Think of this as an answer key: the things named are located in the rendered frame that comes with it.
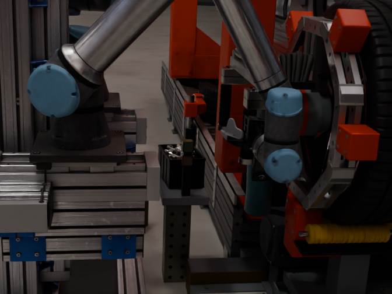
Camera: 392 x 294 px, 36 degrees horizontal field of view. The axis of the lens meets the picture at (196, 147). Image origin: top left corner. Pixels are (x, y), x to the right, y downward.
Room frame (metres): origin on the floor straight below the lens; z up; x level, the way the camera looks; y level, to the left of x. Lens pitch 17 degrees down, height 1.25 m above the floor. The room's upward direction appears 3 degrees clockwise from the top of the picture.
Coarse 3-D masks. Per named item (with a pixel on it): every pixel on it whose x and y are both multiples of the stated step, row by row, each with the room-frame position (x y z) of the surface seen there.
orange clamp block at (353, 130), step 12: (348, 132) 1.41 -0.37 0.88; (360, 132) 1.40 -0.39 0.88; (372, 132) 1.41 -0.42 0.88; (336, 144) 1.48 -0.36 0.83; (348, 144) 1.40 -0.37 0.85; (360, 144) 1.40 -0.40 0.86; (372, 144) 1.40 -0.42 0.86; (348, 156) 1.40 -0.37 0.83; (360, 156) 1.40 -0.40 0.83; (372, 156) 1.40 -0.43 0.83
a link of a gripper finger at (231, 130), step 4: (228, 120) 1.50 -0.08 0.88; (232, 120) 1.49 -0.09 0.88; (228, 124) 1.50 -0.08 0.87; (232, 124) 1.49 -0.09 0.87; (228, 128) 1.50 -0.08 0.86; (232, 128) 1.48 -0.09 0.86; (236, 128) 1.48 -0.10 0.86; (224, 132) 1.50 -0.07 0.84; (228, 132) 1.49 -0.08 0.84; (232, 132) 1.48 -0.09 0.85; (236, 132) 1.47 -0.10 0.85; (240, 132) 1.46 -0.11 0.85; (224, 136) 1.50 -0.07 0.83; (232, 136) 1.47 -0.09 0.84; (236, 136) 1.47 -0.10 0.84; (240, 136) 1.46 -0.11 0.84
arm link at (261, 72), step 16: (224, 0) 1.36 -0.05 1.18; (240, 0) 1.36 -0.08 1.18; (224, 16) 1.37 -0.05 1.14; (240, 16) 1.36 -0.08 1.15; (256, 16) 1.38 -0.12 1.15; (240, 32) 1.36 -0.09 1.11; (256, 32) 1.36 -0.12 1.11; (240, 48) 1.37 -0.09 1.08; (256, 48) 1.35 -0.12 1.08; (272, 48) 1.38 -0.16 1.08; (256, 64) 1.35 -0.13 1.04; (272, 64) 1.36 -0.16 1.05; (256, 80) 1.37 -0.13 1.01; (272, 80) 1.35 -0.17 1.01; (288, 80) 1.38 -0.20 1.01
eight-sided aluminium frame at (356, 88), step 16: (304, 16) 1.83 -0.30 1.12; (304, 32) 1.85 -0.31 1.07; (320, 32) 1.67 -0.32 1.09; (288, 48) 1.96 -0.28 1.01; (336, 64) 1.55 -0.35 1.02; (352, 64) 1.55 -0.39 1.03; (336, 80) 1.53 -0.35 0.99; (352, 80) 1.53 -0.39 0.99; (336, 96) 1.51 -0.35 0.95; (352, 96) 1.49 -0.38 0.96; (336, 112) 1.50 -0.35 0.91; (352, 112) 1.51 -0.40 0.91; (336, 128) 1.49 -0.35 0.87; (336, 160) 1.49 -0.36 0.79; (352, 160) 1.49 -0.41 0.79; (304, 176) 1.83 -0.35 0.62; (336, 176) 1.49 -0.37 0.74; (352, 176) 1.49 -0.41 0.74; (304, 192) 1.69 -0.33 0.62; (320, 192) 1.55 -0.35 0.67; (336, 192) 1.56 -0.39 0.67; (320, 208) 1.63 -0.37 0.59
